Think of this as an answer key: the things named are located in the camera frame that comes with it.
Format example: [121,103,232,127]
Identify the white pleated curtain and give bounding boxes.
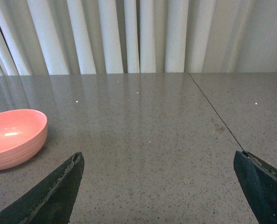
[0,0,277,76]

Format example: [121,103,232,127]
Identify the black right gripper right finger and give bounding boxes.
[234,151,277,224]

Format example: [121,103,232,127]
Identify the pink bowl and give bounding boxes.
[0,109,48,170]

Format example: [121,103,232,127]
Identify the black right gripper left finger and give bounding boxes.
[0,152,85,224]

